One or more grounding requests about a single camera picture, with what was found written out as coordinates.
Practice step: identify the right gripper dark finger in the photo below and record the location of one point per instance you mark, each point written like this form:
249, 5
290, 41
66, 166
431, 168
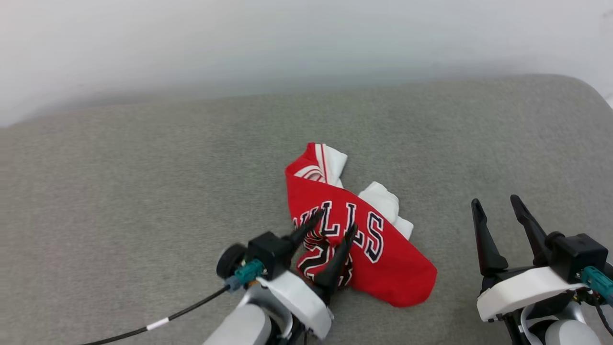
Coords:
534, 230
486, 244

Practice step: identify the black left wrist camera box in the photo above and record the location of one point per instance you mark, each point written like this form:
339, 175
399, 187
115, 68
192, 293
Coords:
268, 251

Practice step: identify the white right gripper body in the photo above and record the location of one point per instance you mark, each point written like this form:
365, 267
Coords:
527, 287

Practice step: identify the grey fabric sofa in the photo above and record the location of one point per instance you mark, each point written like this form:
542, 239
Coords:
143, 191

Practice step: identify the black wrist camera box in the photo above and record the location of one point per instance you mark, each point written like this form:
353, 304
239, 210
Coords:
577, 254
268, 251

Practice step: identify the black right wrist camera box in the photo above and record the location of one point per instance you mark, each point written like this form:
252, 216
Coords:
577, 254

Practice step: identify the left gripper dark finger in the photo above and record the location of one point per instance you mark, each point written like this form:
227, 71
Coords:
304, 232
335, 266

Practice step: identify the red Bulls basketball jersey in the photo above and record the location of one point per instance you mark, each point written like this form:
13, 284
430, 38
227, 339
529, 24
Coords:
388, 268

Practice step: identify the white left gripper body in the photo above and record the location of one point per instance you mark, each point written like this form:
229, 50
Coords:
301, 299

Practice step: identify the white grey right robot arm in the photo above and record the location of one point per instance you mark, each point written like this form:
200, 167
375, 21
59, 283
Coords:
570, 333

